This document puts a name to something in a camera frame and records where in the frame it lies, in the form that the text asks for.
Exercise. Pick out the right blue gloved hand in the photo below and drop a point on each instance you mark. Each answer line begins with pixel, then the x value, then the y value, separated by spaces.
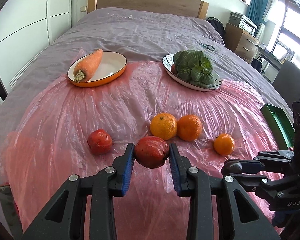
pixel 280 219

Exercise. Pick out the desk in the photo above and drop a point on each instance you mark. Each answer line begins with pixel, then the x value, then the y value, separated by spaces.
pixel 276 62

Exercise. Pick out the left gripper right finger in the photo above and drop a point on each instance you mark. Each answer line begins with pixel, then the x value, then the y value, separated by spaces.
pixel 239 217

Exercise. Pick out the wooden headboard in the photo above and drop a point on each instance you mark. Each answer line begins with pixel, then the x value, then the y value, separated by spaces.
pixel 187 8

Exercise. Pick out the white patterned plate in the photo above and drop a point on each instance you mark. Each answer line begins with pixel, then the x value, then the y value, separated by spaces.
pixel 167 61

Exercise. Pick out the pink plastic sheet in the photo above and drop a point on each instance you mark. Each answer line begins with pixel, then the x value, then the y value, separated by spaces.
pixel 50 142

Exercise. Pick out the dark plum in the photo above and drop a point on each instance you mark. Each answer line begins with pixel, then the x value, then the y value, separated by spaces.
pixel 231 166

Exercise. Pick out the small dark object on bed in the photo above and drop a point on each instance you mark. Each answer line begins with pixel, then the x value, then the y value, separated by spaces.
pixel 207 46

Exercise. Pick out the grey desk chair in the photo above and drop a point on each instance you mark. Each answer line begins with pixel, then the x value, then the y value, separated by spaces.
pixel 287 83

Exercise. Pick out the teal curtain right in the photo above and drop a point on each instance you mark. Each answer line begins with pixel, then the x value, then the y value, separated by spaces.
pixel 256 11

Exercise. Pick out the orange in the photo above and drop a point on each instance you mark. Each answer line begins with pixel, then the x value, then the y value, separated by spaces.
pixel 224 144
pixel 189 127
pixel 164 126

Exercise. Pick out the orange carrot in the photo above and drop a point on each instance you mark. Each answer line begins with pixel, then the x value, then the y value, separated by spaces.
pixel 85 69

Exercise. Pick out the green rectangular tray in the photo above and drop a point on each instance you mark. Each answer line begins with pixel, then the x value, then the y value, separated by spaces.
pixel 280 126

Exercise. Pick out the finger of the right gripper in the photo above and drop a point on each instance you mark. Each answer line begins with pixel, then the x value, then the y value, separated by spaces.
pixel 250 169
pixel 285 155

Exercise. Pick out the orange oval dish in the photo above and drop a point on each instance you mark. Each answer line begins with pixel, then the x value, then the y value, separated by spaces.
pixel 112 65

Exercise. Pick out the red apple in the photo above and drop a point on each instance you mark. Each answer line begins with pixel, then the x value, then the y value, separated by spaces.
pixel 99 142
pixel 151 152

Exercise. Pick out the black backpack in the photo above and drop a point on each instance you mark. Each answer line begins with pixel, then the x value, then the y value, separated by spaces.
pixel 218 34

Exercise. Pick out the dark shopping bag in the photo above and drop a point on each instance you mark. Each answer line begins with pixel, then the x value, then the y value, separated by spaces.
pixel 257 64

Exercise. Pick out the white printer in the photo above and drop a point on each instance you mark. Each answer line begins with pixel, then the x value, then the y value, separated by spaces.
pixel 242 22

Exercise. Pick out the wooden drawer cabinet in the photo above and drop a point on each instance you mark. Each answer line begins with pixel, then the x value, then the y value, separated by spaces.
pixel 240 42

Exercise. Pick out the white wardrobe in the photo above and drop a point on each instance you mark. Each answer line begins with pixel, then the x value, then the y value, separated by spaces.
pixel 27 27

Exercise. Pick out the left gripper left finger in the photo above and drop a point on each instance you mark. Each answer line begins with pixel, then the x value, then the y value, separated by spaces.
pixel 63 215

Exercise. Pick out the smartphone in red case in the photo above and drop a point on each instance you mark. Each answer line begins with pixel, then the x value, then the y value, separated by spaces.
pixel 10 211

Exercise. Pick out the green leafy vegetable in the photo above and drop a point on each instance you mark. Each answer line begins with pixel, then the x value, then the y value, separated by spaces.
pixel 194 67

